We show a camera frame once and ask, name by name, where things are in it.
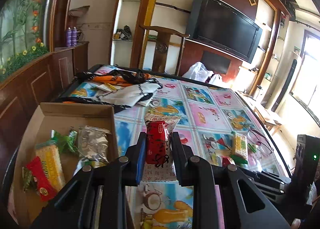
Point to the white plastic bag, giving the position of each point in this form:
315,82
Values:
199,72

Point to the yellow cracker packet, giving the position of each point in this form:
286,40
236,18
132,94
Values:
48,153

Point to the left purple bottle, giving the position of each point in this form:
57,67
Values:
68,37

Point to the purple rimmed eyeglasses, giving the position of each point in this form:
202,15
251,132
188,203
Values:
257,142

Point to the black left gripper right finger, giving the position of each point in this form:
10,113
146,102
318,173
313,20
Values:
224,197

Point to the black flat television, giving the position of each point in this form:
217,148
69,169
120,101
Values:
219,25

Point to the wooden side table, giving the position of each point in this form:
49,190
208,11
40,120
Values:
270,119

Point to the green white cracker packet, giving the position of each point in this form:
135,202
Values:
239,148

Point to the right purple bottle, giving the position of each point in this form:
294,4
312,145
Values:
74,37

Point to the colourful patterned tablecloth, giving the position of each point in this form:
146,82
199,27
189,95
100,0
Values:
208,115

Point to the small green snack packet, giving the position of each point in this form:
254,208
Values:
28,180

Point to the silver foil snack packet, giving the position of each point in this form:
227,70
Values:
93,143

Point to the purple bottle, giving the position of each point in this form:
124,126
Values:
68,37
74,37

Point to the black white cloth bag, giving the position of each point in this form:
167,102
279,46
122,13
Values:
120,89

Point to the wooden cabinet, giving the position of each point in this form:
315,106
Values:
39,81

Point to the red white snack packet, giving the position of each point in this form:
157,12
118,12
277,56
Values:
159,163

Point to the cardboard box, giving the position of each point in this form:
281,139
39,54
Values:
59,123

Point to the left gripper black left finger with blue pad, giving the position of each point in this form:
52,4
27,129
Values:
95,197

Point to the flower mural panel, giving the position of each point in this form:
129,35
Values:
24,26

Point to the red long snack packet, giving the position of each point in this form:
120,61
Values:
46,190

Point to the wooden chair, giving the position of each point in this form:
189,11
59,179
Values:
162,46

